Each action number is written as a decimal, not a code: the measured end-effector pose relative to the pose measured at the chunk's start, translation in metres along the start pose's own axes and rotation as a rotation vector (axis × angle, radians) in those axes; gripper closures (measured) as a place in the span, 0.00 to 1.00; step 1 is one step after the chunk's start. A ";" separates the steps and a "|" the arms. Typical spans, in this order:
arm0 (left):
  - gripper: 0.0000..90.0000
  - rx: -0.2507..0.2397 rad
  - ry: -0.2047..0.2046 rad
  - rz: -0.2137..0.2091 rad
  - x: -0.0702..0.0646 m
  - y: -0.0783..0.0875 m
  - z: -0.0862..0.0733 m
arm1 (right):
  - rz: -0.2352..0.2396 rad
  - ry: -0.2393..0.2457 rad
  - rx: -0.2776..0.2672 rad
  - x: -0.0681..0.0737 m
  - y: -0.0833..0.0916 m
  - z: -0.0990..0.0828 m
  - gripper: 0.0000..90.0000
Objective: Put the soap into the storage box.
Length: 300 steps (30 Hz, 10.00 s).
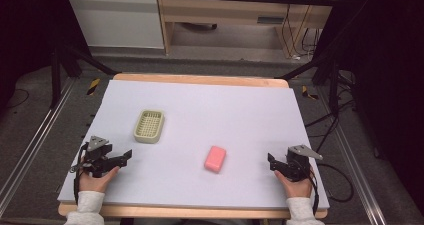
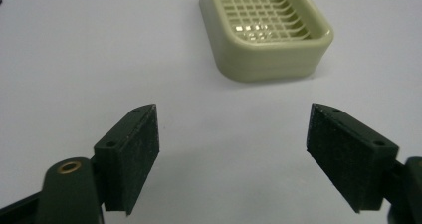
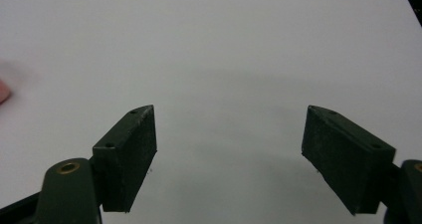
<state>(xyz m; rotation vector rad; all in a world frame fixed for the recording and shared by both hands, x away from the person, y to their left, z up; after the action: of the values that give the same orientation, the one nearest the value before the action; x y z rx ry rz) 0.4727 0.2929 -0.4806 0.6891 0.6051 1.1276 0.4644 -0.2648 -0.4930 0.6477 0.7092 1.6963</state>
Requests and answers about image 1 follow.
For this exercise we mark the metal floor rail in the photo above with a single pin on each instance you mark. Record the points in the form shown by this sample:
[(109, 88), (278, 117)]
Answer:
[(33, 145), (356, 171)]

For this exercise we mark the beige slotted soap dish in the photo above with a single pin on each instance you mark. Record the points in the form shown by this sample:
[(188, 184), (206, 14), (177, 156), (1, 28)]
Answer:
[(149, 126)]

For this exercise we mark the light wooden desk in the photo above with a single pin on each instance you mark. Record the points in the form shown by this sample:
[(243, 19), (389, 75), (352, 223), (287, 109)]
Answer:
[(226, 10)]

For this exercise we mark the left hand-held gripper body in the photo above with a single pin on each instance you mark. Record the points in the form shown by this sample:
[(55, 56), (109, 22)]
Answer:
[(96, 158)]

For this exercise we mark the black metal stand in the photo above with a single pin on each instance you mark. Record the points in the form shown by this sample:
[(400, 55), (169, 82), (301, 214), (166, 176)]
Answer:
[(328, 75), (66, 65)]

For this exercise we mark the person's left hand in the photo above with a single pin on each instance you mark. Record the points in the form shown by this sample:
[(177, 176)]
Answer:
[(93, 183)]

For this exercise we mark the person's right hand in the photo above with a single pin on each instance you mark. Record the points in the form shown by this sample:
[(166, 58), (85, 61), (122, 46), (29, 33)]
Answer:
[(298, 188)]

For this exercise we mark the yellow black floor tape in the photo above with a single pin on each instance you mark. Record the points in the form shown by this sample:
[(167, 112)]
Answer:
[(308, 93), (93, 86)]

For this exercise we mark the pink soap bar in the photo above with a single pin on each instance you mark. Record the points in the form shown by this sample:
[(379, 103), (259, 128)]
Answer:
[(215, 159)]

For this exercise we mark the white foam mat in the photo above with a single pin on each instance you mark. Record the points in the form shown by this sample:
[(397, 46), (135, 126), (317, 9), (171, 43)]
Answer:
[(213, 118)]

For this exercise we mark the wooden table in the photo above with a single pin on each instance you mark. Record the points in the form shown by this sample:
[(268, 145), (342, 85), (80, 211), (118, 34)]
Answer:
[(200, 79)]

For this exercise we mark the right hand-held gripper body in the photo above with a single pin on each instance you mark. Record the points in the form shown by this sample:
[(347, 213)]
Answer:
[(298, 166)]

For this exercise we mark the white cabinet panel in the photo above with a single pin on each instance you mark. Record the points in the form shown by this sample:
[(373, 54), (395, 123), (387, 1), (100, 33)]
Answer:
[(116, 21)]

